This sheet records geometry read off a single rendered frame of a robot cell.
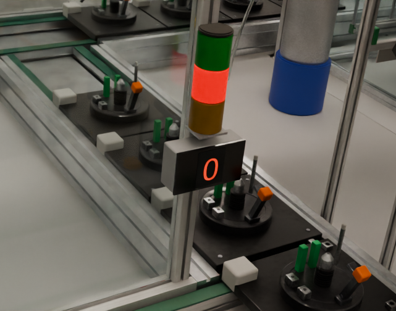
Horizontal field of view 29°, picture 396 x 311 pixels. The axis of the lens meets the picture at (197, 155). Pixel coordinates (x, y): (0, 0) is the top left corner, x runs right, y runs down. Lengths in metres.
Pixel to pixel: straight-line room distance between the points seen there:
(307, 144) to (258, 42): 0.64
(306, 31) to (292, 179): 0.45
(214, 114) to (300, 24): 1.01
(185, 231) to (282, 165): 0.70
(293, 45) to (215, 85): 1.04
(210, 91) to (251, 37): 1.46
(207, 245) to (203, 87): 0.39
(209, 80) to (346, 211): 0.76
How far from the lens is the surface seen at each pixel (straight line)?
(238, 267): 1.32
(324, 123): 2.17
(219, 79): 1.09
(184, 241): 1.29
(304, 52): 2.12
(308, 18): 2.09
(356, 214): 1.78
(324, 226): 1.52
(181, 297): 1.31
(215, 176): 1.17
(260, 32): 2.57
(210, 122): 1.12
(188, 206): 1.24
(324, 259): 1.29
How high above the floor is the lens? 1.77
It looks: 29 degrees down
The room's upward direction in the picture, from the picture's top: 6 degrees clockwise
